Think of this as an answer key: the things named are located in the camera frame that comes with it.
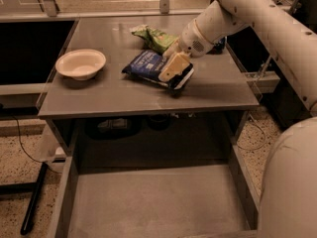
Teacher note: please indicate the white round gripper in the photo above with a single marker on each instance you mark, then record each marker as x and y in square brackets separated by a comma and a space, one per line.
[192, 40]

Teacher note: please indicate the blue chip bag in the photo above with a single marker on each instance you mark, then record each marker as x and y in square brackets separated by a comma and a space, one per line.
[148, 65]

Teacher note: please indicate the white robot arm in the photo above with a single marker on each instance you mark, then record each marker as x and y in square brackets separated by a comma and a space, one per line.
[288, 203]

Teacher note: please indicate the green chip bag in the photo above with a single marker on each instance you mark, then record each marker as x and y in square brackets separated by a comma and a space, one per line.
[154, 39]

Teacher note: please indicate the open grey top drawer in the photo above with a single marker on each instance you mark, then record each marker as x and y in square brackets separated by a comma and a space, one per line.
[109, 192]

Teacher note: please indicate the white bowl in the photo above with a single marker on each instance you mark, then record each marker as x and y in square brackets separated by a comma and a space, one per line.
[80, 64]

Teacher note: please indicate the black metal floor bar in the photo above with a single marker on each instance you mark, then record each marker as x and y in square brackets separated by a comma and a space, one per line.
[27, 224]

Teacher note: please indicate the grey cabinet frame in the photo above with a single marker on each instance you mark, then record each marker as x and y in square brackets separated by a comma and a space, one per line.
[216, 84]

